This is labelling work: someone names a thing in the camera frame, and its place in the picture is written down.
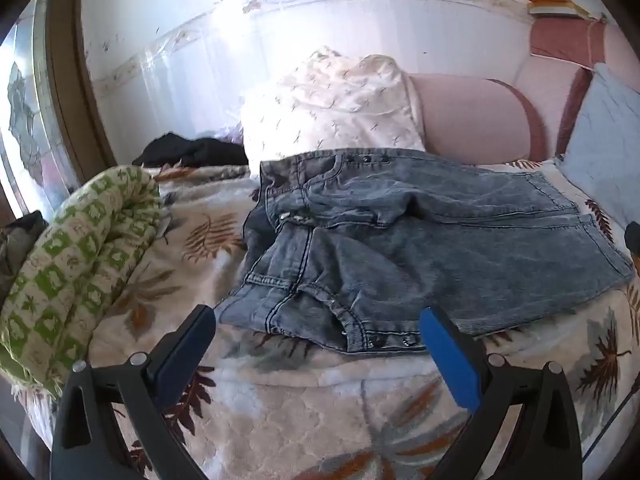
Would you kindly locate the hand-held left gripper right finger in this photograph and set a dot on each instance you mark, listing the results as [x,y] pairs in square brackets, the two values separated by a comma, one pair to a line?
[450,355]

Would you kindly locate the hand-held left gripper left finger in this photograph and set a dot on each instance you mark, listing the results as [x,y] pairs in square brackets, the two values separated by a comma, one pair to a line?
[182,347]

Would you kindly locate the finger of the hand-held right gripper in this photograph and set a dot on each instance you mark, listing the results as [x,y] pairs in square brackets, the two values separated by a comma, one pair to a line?
[633,237]

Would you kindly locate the blue denim pants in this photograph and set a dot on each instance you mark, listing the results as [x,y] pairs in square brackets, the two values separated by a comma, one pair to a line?
[400,240]

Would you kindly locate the light blue pillow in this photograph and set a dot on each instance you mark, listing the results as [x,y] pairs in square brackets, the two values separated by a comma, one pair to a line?
[605,145]

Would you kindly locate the green patterned blanket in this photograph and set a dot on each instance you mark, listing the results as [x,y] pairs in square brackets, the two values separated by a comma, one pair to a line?
[75,270]

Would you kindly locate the cream leaf-print blanket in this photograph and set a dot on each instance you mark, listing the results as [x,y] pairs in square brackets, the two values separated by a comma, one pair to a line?
[300,410]

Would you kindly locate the dark grey cloth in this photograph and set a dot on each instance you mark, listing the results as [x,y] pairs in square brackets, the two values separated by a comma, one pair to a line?
[20,245]

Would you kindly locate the black cloth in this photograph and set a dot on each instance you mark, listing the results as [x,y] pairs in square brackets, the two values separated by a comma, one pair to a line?
[200,152]

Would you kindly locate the pink bolster cushion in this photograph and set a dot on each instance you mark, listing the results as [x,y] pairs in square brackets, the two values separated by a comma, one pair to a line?
[470,115]

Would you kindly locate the pink padded headboard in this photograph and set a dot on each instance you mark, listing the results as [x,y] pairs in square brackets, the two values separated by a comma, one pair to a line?
[560,35]

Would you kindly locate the white leaf-print pillow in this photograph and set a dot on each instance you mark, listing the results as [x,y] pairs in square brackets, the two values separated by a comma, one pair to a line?
[330,105]

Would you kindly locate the stained glass door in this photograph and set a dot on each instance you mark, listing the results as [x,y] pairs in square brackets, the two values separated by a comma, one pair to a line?
[35,110]

